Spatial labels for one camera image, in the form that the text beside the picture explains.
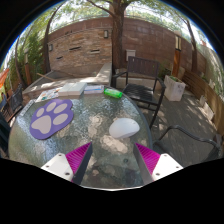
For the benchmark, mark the slanted thin tree trunk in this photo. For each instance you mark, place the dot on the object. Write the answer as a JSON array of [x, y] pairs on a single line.
[[46, 46], [193, 50]]

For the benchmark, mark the white flat box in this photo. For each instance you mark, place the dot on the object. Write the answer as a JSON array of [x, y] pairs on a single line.
[[78, 88], [64, 90]]

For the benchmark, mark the white computer mouse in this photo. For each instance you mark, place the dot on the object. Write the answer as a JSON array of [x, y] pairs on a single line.
[[124, 128]]

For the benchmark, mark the black slatted metal armchair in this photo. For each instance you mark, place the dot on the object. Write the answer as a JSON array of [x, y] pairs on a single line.
[[141, 66]]

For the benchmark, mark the purple paw-shaped mouse pad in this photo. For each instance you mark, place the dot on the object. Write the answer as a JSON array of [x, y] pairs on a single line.
[[50, 119]]

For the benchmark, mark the green wipes pack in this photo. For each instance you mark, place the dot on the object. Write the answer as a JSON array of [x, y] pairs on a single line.
[[112, 93]]

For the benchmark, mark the large tree trunk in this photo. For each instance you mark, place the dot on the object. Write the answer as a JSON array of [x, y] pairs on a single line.
[[118, 40]]

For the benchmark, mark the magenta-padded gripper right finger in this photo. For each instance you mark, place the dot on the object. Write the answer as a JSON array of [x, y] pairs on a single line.
[[165, 165]]

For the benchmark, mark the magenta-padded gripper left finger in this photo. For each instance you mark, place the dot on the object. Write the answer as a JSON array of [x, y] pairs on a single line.
[[56, 165]]

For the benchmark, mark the wall lamp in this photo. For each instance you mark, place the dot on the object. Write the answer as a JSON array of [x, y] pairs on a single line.
[[106, 34], [50, 47]]

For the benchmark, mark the black solid-back armchair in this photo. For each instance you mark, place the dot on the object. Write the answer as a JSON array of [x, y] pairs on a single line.
[[3, 133]]

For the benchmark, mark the grey wall utility box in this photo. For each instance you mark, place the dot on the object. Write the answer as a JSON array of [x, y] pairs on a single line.
[[130, 54]]

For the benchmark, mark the raised stone basin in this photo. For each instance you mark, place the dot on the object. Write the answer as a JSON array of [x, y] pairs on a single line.
[[103, 75]]

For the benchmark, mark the small white and blue box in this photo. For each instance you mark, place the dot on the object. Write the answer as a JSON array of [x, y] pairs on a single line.
[[94, 89]]

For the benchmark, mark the black mesh-back chair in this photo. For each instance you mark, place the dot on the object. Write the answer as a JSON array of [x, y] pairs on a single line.
[[15, 100]]

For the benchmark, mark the colourful picture sheet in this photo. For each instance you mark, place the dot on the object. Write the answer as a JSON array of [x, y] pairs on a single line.
[[48, 94]]

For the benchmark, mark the wooden lamp post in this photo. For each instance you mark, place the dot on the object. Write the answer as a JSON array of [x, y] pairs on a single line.
[[176, 60], [27, 71]]

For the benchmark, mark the white square planter box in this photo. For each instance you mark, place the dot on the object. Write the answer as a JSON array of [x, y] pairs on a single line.
[[174, 89]]

